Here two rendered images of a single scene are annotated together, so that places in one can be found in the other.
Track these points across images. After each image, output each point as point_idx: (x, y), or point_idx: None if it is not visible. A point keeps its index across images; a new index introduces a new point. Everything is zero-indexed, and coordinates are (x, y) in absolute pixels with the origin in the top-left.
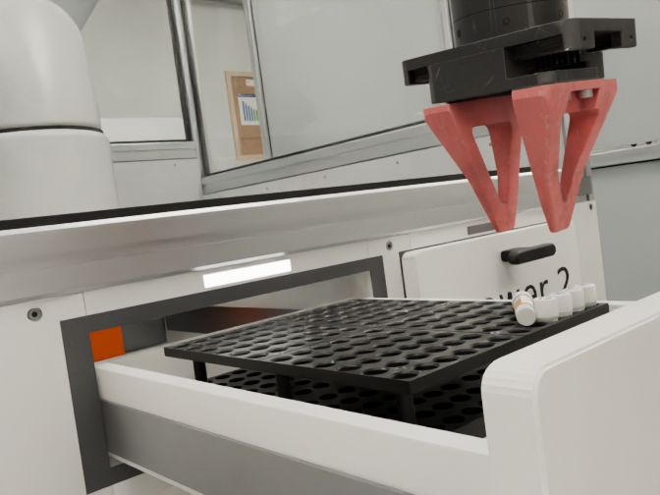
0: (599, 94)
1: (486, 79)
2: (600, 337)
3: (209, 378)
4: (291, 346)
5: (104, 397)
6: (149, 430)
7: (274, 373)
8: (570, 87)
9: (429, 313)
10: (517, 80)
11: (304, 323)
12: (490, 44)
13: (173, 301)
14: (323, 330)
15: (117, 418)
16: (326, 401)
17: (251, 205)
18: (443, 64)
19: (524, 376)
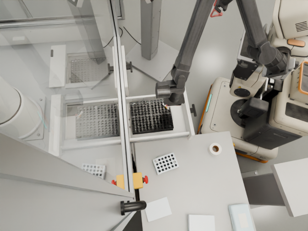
0: None
1: (175, 105)
2: (193, 127)
3: (132, 129)
4: (149, 124)
5: (129, 141)
6: (142, 140)
7: (139, 123)
8: None
9: (151, 107)
10: (178, 105)
11: (139, 116)
12: (176, 103)
13: None
14: (146, 118)
15: (134, 141)
16: (155, 126)
17: (126, 109)
18: (170, 104)
19: (194, 134)
